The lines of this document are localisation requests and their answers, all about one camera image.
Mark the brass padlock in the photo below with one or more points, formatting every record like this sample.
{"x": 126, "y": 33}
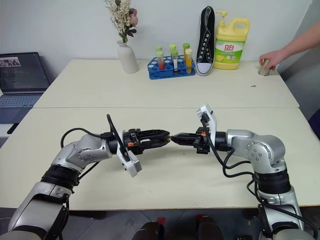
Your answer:
{"x": 168, "y": 137}

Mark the blue test tube rack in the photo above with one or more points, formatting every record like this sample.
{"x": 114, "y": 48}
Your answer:
{"x": 166, "y": 72}

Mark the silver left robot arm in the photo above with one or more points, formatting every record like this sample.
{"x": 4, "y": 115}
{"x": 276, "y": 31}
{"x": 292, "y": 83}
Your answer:
{"x": 82, "y": 152}

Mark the dark rounded shape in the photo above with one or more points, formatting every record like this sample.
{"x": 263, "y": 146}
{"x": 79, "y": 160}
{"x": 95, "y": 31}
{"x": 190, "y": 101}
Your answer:
{"x": 210, "y": 228}
{"x": 151, "y": 231}

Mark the dried flower bouquet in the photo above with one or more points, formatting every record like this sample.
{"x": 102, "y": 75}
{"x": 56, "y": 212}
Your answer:
{"x": 122, "y": 17}

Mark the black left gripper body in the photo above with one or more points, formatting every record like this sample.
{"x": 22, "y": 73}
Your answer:
{"x": 133, "y": 143}

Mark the black canvas sneaker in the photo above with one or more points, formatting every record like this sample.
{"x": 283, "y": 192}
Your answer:
{"x": 206, "y": 42}

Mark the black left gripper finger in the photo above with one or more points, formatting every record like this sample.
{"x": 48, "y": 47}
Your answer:
{"x": 155, "y": 132}
{"x": 156, "y": 143}

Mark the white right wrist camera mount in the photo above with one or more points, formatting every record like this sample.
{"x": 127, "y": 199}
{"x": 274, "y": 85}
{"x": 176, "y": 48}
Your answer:
{"x": 211, "y": 120}

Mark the person's bare forearm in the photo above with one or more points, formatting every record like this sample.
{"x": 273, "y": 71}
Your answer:
{"x": 302, "y": 37}

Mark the green-capped tube white label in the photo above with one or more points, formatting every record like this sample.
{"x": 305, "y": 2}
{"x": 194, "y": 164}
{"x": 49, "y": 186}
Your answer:
{"x": 175, "y": 61}

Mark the yellow detergent pump bottle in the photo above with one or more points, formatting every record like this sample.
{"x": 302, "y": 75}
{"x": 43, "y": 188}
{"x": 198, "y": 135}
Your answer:
{"x": 228, "y": 45}

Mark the dark blue object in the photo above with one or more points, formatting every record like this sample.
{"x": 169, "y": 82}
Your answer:
{"x": 315, "y": 125}

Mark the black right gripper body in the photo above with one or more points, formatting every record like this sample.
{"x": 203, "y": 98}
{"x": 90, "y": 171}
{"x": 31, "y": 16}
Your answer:
{"x": 202, "y": 145}

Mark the green-capped empty tube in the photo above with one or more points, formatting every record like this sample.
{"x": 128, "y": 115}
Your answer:
{"x": 186, "y": 46}

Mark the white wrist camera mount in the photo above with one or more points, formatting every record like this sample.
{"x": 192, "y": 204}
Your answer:
{"x": 131, "y": 166}
{"x": 211, "y": 120}

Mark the black flat strip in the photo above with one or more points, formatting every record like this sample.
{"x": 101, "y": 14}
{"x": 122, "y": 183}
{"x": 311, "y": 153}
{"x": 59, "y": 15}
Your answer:
{"x": 13, "y": 128}

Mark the green-capped tube orange liquid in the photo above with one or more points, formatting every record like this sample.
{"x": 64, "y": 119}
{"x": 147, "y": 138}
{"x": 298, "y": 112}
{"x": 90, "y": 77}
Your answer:
{"x": 188, "y": 58}

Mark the grey open laptop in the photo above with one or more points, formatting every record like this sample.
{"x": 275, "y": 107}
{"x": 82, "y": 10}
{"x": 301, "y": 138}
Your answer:
{"x": 22, "y": 75}

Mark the green-capped tube red liquid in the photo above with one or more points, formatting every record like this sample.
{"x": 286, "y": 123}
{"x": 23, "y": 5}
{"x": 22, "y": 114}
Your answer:
{"x": 160, "y": 61}

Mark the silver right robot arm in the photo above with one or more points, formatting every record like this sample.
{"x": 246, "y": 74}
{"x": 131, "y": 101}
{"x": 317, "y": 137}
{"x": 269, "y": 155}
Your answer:
{"x": 265, "y": 150}

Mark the small silver metal can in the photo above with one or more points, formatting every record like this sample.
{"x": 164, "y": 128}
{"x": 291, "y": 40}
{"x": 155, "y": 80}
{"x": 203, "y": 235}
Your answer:
{"x": 263, "y": 71}

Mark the person's bare hand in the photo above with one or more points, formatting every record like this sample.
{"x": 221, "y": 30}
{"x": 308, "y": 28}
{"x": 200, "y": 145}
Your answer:
{"x": 271, "y": 58}

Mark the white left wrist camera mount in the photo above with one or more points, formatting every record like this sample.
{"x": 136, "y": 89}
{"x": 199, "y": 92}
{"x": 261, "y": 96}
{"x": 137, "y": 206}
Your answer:
{"x": 131, "y": 166}

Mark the white ceramic vase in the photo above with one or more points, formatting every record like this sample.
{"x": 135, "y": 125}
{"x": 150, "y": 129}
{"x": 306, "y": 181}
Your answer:
{"x": 128, "y": 58}

